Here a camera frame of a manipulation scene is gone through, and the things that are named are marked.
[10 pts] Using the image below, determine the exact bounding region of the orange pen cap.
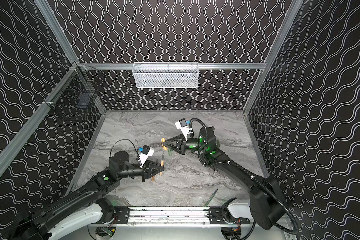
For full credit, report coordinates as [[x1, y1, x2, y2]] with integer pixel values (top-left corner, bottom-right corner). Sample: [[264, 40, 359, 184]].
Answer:
[[161, 138, 168, 151]]

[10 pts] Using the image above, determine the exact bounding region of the green pen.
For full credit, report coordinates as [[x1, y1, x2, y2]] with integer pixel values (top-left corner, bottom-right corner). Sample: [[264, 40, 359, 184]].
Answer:
[[204, 189, 219, 207]]

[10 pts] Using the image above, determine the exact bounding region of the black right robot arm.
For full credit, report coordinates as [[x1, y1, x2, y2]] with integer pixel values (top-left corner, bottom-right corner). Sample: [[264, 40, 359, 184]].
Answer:
[[162, 127, 291, 230]]

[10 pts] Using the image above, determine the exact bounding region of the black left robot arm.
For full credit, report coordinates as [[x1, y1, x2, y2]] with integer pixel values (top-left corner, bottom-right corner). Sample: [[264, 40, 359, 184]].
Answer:
[[3, 151, 165, 240]]

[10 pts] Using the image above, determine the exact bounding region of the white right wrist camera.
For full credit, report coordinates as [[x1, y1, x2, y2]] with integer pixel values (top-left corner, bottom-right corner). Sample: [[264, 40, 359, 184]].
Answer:
[[175, 118, 190, 141]]

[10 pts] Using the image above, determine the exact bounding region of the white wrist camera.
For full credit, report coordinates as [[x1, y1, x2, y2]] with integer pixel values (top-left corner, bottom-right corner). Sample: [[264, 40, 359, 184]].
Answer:
[[175, 118, 190, 141], [138, 145, 154, 168]]

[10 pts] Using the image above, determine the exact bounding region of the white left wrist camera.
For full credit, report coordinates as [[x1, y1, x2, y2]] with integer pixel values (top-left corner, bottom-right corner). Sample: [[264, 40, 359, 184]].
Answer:
[[138, 145, 154, 168]]

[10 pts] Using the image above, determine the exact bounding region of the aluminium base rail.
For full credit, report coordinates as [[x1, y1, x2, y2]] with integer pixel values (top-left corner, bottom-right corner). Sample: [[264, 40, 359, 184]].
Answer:
[[47, 205, 292, 228]]

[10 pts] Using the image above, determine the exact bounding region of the white wire mesh basket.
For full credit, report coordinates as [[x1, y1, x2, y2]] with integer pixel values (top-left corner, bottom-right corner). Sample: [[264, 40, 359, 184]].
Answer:
[[132, 62, 200, 89]]

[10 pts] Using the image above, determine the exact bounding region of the black wire mesh basket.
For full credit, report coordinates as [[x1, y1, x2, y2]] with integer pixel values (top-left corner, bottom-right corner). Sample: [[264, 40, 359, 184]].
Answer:
[[47, 62, 105, 122]]

